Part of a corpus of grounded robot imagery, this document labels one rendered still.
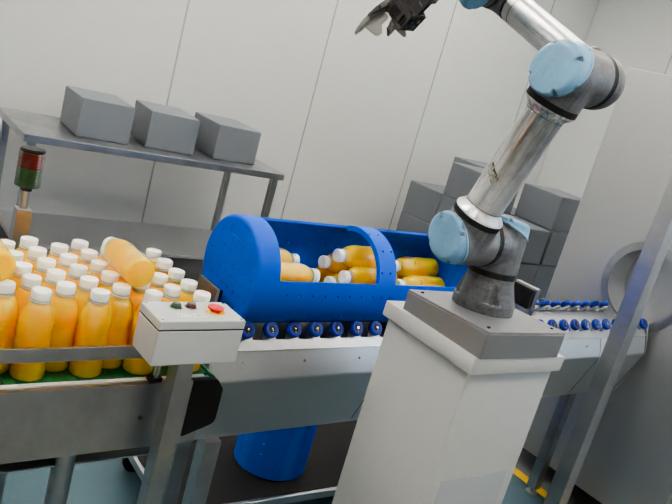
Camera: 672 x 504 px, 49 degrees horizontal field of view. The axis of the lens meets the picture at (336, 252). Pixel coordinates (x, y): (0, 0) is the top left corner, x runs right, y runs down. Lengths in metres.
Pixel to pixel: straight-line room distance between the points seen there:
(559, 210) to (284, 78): 2.25
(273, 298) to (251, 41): 3.81
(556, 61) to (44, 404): 1.23
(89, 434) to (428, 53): 5.22
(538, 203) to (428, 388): 4.05
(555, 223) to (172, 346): 4.35
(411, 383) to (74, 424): 0.76
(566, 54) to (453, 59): 5.14
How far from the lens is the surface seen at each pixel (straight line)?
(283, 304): 1.91
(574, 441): 2.93
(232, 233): 1.94
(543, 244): 5.57
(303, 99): 5.81
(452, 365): 1.70
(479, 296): 1.76
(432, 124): 6.65
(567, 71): 1.52
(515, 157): 1.59
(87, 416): 1.69
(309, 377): 2.07
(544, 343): 1.79
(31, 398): 1.62
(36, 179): 2.04
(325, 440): 3.25
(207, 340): 1.57
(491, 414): 1.80
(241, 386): 1.96
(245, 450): 2.87
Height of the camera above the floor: 1.67
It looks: 14 degrees down
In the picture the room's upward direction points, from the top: 16 degrees clockwise
